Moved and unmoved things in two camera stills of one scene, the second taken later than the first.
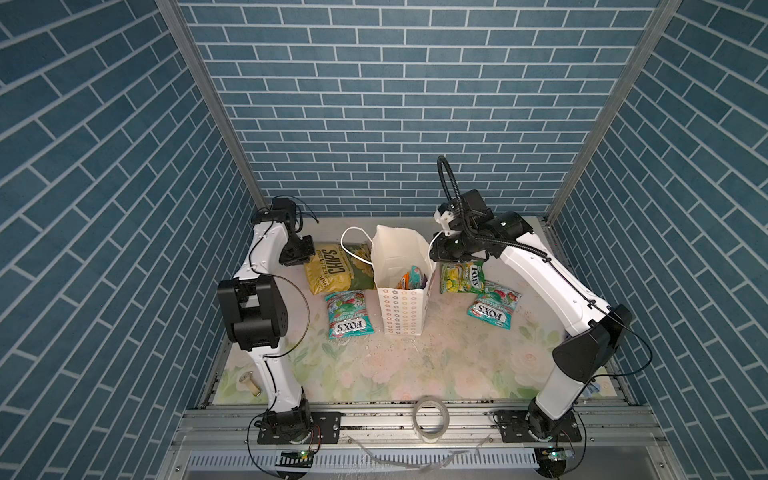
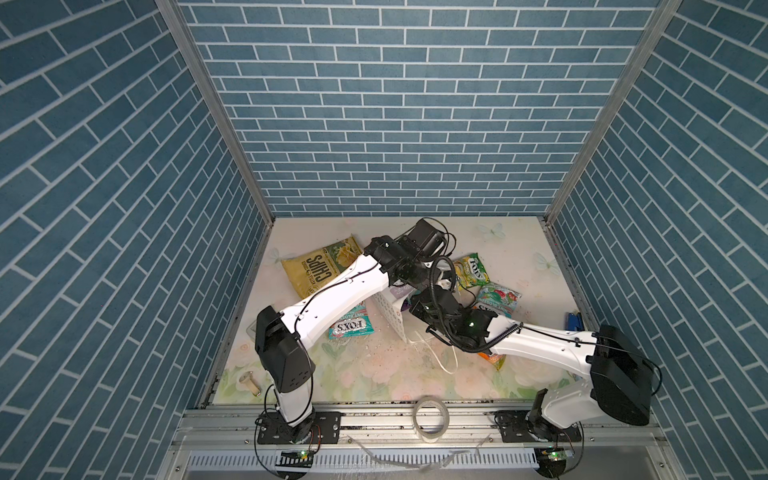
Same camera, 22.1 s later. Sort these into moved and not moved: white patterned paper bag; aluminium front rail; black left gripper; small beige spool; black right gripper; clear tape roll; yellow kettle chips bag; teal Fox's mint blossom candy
Moved: yellow kettle chips bag; black right gripper; black left gripper; white patterned paper bag
Not moved: clear tape roll; aluminium front rail; teal Fox's mint blossom candy; small beige spool
